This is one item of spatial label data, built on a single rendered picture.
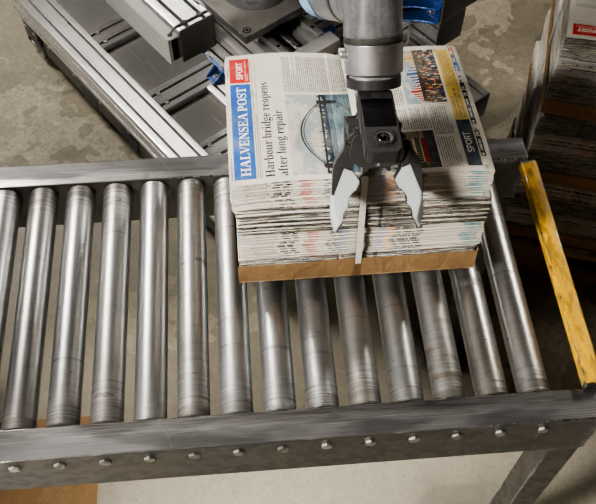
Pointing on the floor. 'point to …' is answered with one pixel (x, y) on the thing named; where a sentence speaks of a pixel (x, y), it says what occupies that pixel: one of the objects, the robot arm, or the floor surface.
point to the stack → (581, 134)
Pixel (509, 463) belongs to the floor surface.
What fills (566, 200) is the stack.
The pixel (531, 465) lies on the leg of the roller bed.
